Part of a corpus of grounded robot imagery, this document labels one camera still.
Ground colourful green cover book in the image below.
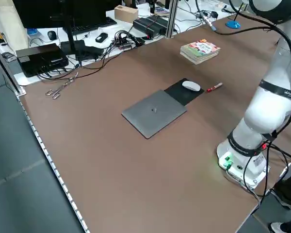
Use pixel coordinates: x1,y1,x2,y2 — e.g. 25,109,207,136
181,40,221,56

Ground grey closed laptop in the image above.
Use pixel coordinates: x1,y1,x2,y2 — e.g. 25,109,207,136
121,89,188,140

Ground stack of desk books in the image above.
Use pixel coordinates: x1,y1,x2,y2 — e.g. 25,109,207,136
154,7,171,17

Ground black mouse mat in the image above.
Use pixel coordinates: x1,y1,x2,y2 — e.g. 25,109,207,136
164,78,206,107

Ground white computer mouse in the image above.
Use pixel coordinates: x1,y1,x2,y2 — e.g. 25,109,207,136
182,81,201,92

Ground red marker white label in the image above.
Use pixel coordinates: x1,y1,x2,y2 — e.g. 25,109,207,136
206,82,224,93

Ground black usb hub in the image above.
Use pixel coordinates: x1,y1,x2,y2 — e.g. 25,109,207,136
113,30,146,51

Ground silver metal scissors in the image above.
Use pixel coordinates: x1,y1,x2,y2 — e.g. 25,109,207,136
45,71,79,100

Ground black ribbed power supply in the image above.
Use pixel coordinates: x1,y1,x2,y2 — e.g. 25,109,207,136
132,18,161,38
147,16,170,34

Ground small black device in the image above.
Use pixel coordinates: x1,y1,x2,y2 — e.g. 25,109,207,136
95,33,109,43

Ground black keyboard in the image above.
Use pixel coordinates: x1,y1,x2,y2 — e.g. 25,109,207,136
69,17,118,34

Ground cardboard box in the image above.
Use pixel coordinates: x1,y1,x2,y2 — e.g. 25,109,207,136
114,5,139,24

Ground black dock box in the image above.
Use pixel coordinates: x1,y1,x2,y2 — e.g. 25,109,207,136
16,43,69,78

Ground blue desk lamp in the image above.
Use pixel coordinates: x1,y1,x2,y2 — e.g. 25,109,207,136
225,4,244,30

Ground black monitor with stand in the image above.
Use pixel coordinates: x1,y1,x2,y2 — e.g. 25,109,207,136
12,0,107,58

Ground person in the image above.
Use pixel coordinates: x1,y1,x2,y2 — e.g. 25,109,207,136
270,172,291,233

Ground black desk cable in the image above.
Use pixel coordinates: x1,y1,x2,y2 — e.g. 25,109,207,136
36,54,127,81

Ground aluminium frame post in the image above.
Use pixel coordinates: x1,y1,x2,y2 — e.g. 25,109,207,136
166,0,179,39

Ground aluminium frame rail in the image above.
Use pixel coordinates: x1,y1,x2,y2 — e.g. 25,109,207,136
0,38,27,98

